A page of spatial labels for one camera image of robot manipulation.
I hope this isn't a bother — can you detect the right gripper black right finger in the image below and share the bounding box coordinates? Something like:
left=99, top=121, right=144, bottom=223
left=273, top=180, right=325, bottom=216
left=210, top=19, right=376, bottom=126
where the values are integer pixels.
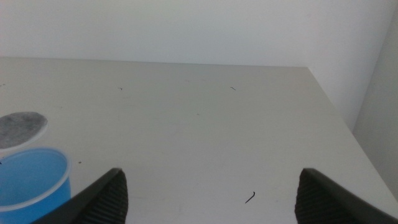
left=294, top=167, right=398, bottom=224

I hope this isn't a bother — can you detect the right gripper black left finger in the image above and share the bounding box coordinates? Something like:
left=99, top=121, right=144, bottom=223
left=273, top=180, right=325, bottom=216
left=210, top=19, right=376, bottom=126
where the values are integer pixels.
left=30, top=167, right=129, bottom=224

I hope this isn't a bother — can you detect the blue plastic cup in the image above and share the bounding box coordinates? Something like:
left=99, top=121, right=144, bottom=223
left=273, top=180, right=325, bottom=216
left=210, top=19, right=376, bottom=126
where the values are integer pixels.
left=0, top=146, right=73, bottom=224

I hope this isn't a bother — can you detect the round grey cup mat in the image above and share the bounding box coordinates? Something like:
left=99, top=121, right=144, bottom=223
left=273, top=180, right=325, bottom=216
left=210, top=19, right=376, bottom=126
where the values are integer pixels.
left=0, top=111, right=49, bottom=154

